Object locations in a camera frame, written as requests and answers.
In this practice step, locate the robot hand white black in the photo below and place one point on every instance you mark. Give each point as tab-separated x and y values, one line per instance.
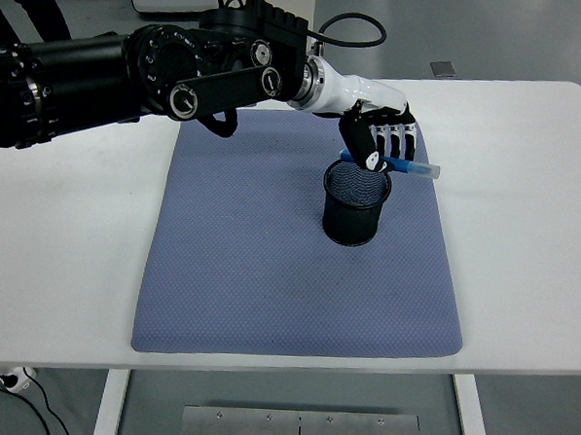
355	91

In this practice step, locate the blue marker pen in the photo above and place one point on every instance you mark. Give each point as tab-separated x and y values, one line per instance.
419	170

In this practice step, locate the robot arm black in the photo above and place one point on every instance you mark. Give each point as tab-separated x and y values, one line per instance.
83	85

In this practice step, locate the black mesh pen holder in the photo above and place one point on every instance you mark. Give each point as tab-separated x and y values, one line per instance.
351	225

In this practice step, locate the grey square floor plate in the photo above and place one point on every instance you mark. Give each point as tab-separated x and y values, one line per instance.
443	68

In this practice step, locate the blue-grey fabric mat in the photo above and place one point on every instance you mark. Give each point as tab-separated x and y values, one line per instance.
267	284

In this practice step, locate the person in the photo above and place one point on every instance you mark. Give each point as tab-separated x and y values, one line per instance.
43	5

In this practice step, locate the white table leg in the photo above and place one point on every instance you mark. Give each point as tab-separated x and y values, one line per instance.
472	422
110	408

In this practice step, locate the grey metal plate with screws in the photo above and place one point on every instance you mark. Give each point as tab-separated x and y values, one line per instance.
260	432

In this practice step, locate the white power strip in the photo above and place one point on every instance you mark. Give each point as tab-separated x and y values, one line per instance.
16	381

